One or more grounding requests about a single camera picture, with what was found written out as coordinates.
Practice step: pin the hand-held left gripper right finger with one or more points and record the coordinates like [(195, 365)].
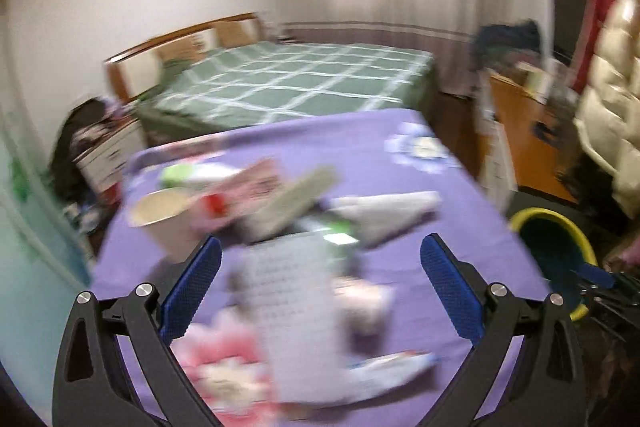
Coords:
[(450, 287)]

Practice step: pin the white blue packet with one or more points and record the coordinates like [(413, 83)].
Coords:
[(390, 372)]

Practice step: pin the yellow bin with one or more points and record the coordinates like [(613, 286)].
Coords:
[(550, 247)]

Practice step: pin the dark jacket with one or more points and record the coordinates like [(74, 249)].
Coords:
[(75, 127)]

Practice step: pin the bed with green plaid sheet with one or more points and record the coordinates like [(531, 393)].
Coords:
[(300, 77)]

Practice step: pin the white nightstand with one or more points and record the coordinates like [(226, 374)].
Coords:
[(115, 152)]

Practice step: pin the pink white wrapper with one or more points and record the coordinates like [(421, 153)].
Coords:
[(367, 307)]

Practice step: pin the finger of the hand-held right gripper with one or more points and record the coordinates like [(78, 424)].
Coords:
[(612, 314), (595, 277)]

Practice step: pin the white paper packet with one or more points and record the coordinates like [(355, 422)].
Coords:
[(295, 307)]

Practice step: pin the white paper cup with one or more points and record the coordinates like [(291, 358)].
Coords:
[(155, 207)]

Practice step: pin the pale green box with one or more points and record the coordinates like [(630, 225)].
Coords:
[(295, 202)]

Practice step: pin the purple floral tablecloth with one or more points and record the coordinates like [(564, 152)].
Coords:
[(375, 147)]

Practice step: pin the green and white bottle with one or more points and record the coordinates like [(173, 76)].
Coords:
[(185, 174)]

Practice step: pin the cream puffer jacket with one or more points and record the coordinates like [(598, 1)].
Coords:
[(615, 97)]

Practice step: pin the orange wooden desk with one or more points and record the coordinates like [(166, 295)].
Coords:
[(520, 132)]

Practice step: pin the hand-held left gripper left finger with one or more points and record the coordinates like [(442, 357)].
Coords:
[(197, 287)]

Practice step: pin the tan pillow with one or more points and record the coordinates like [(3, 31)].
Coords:
[(237, 34)]

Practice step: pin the wooden headboard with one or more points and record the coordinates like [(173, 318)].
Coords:
[(130, 72)]

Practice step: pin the black screen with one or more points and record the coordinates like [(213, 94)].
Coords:
[(570, 17)]

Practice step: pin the teal floral wardrobe door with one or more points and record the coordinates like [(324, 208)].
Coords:
[(30, 232)]

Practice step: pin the pink carton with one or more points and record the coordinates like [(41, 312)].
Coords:
[(245, 187)]

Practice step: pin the pile of dark clothes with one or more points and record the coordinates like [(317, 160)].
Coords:
[(505, 42)]

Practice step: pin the white grey packet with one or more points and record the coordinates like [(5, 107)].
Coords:
[(390, 212)]

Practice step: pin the green black packet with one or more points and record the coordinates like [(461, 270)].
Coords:
[(337, 234)]

